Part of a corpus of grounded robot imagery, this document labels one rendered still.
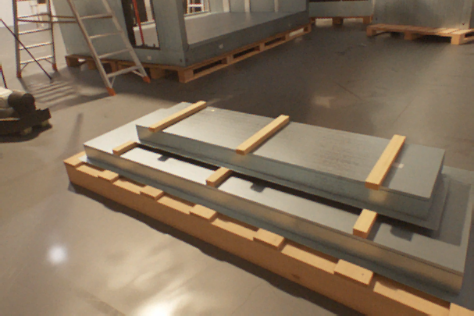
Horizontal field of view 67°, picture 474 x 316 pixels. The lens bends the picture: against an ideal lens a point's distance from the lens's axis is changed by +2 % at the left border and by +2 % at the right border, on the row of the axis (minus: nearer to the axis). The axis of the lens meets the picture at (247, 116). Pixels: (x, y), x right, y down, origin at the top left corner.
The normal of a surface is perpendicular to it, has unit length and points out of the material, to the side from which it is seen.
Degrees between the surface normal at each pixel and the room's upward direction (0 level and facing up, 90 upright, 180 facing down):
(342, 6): 90
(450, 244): 0
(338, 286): 90
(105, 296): 0
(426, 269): 90
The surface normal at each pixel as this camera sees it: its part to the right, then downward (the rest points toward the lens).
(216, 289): -0.07, -0.92
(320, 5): -0.45, 0.37
